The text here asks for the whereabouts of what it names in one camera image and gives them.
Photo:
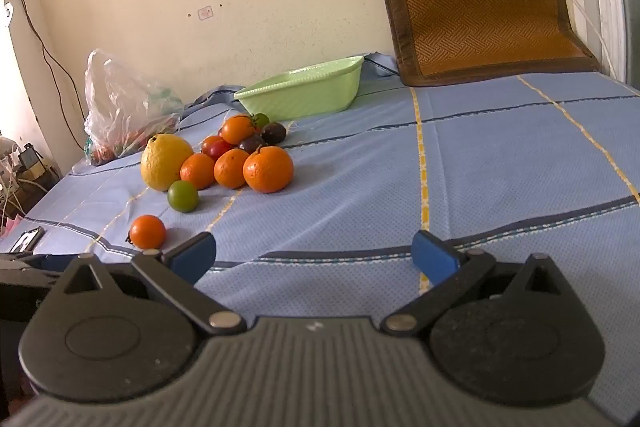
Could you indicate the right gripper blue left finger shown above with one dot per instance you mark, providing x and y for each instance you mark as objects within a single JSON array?
[{"x": 171, "y": 277}]

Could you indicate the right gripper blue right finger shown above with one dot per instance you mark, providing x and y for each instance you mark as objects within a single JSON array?
[{"x": 453, "y": 276}]

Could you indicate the small orange tomato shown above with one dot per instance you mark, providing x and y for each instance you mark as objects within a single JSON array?
[{"x": 147, "y": 232}]

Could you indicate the green lime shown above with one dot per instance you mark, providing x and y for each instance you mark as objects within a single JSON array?
[{"x": 183, "y": 196}]

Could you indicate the orange mandarin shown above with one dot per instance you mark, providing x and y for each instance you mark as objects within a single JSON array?
[
  {"x": 228, "y": 170},
  {"x": 198, "y": 169}
]

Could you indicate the large yellow grapefruit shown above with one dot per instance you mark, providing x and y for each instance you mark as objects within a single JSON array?
[{"x": 162, "y": 160}]

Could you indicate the red tomato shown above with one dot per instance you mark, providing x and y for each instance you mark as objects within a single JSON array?
[{"x": 214, "y": 147}]

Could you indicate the large orange with stem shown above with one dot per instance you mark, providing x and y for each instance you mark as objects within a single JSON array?
[{"x": 268, "y": 170}]

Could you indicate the dark purple plum front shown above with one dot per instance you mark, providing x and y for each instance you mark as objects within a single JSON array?
[{"x": 252, "y": 143}]

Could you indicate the dark purple plum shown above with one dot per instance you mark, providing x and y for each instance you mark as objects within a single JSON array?
[
  {"x": 252, "y": 143},
  {"x": 273, "y": 133}
]

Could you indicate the dark purple plum back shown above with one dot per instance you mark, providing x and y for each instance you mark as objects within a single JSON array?
[{"x": 273, "y": 133}]

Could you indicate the smartphone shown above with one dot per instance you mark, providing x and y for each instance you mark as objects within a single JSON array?
[{"x": 27, "y": 241}]

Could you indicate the cluttered side table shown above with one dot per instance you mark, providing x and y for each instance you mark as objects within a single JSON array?
[{"x": 26, "y": 178}]

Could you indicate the blue checked bed sheet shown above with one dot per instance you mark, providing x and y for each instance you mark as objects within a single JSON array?
[{"x": 516, "y": 165}]

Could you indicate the clear plastic bag of fruit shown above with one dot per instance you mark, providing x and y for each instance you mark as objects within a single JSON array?
[{"x": 125, "y": 109}]

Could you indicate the green tomato with stem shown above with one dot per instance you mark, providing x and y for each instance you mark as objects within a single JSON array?
[{"x": 260, "y": 121}]

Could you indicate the light green plastic basin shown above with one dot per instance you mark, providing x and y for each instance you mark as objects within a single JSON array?
[{"x": 324, "y": 88}]

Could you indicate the brown woven seat cushion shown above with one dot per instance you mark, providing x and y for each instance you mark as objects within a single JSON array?
[{"x": 440, "y": 42}]

